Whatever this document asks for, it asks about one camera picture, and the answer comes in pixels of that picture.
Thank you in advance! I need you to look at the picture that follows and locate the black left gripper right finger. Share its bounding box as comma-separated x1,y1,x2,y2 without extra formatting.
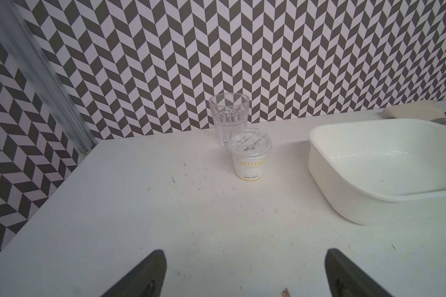
325,248,391,297

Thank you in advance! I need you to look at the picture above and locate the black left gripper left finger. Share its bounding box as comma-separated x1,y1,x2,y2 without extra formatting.
102,249,167,297

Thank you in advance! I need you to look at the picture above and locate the white plastic storage box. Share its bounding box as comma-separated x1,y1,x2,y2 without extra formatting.
308,119,446,225

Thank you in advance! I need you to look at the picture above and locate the white yogurt cup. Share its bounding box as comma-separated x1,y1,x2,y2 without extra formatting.
228,128,272,181

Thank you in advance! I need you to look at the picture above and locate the beige folded cloth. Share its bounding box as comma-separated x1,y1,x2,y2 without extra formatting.
382,101,446,121

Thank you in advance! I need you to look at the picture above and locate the clear drinking glass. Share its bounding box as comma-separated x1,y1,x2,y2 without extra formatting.
209,93,250,146

